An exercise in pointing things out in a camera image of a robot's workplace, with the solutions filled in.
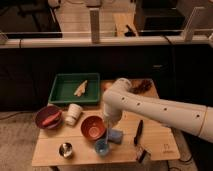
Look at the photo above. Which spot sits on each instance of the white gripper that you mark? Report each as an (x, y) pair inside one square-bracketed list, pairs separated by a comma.
[(111, 115)]

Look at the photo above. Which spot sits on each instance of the silver fork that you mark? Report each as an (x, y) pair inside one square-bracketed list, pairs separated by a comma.
[(107, 135)]

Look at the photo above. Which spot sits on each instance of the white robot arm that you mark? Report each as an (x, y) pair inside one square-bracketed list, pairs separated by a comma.
[(194, 119)]

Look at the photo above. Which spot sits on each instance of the white paper cup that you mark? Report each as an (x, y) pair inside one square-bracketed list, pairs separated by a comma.
[(73, 114)]

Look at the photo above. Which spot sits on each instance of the small steel cup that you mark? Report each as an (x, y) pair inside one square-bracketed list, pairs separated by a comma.
[(65, 150)]

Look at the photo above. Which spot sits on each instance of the orange wooden bowl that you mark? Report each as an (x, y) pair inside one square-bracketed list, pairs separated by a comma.
[(93, 128)]

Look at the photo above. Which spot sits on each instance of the orange fruit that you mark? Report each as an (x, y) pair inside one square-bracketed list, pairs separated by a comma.
[(106, 86)]

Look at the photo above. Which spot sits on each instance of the beige object in tray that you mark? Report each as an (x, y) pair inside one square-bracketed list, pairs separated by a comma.
[(81, 89)]

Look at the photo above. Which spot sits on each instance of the dark brown object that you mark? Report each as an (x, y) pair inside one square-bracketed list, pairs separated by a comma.
[(141, 86)]

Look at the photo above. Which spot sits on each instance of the green plastic tray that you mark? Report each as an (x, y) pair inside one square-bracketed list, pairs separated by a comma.
[(64, 86)]

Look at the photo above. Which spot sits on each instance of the red sausage toy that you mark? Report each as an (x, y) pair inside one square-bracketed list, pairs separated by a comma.
[(50, 119)]

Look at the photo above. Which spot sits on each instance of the dark red bowl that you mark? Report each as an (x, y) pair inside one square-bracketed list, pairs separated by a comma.
[(43, 113)]

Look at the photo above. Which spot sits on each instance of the black tool on bench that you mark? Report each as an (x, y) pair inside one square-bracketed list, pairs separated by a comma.
[(129, 32)]

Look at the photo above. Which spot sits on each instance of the white horizontal rail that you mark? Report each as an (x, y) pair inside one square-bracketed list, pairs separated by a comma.
[(105, 41)]

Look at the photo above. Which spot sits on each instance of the grey upright post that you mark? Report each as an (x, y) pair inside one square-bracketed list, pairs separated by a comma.
[(94, 22)]

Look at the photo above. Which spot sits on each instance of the white slanted bracket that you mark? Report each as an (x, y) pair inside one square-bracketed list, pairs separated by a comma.
[(192, 23)]

